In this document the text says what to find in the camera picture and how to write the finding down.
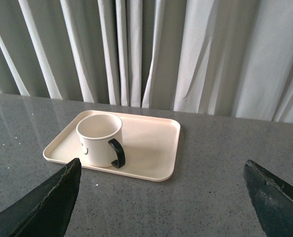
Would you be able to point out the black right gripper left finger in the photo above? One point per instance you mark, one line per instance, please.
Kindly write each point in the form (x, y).
(46, 210)

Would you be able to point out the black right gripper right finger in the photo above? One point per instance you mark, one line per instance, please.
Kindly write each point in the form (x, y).
(272, 199)

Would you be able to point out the beige rectangular tray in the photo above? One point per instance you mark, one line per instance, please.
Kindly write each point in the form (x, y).
(150, 145)

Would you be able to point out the white pleated curtain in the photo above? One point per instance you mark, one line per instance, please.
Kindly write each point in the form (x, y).
(217, 57)

